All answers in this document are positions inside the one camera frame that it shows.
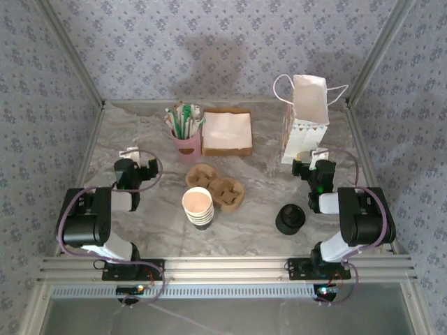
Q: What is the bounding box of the left small circuit board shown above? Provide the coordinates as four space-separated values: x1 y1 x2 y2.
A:
116 285 146 295

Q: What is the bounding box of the aluminium right corner post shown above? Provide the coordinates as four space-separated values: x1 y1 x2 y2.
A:
347 0 418 105

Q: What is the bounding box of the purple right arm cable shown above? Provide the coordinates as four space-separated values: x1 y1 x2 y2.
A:
319 148 397 308

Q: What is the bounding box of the green and white wrapped straw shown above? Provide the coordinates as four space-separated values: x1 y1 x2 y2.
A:
176 103 193 139

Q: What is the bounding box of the grey slotted cable duct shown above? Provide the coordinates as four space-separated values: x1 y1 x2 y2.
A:
52 284 317 300

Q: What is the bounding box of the brown pulp cup carrier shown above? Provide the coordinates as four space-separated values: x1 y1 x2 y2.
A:
184 164 245 213

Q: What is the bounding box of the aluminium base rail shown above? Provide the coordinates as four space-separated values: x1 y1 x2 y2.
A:
36 255 418 284

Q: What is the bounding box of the white paper wrapped straw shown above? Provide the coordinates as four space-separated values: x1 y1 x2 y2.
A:
164 107 181 137

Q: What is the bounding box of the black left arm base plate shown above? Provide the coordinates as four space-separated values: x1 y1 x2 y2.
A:
101 259 166 282

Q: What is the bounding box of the pink straw holder cup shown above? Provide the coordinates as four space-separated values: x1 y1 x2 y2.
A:
170 131 203 163

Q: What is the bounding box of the aluminium right side rail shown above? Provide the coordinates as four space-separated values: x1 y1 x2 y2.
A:
345 99 402 258

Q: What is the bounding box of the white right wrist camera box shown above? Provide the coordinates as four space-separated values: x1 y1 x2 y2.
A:
309 148 330 168

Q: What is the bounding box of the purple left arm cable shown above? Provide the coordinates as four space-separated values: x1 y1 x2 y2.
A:
55 149 167 310

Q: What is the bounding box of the aluminium left corner post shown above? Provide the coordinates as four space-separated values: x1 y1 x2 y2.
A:
36 0 105 107

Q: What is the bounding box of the right small circuit board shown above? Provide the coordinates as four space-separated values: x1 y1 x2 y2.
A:
315 285 342 298

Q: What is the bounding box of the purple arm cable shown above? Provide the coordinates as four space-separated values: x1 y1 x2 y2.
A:
55 149 167 310
319 148 397 308

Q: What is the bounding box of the small circuit board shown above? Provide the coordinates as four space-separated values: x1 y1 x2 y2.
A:
315 285 342 298
116 285 146 295

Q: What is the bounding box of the white napkin stack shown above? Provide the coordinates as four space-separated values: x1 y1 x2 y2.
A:
203 111 253 150

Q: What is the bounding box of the stack of black cup lids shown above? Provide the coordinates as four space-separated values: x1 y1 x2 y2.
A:
274 203 307 237

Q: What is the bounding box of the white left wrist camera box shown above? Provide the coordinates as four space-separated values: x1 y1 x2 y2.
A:
118 147 142 165

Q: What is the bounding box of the stack of napkins in box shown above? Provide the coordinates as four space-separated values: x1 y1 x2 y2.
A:
201 109 254 158

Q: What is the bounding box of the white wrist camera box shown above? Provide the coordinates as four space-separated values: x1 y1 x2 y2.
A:
309 148 330 168
118 147 142 165

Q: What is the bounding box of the stack of paper cups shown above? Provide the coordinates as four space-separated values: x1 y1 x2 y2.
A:
181 186 214 231

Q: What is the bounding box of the aluminium corner post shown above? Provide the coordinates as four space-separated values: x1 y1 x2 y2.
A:
347 0 418 105
36 0 105 107

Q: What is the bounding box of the white printed paper gift bag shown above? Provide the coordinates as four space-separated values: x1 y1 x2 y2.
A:
273 73 350 167

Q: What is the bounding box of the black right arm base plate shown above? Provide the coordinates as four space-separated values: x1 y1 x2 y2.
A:
286 257 352 281

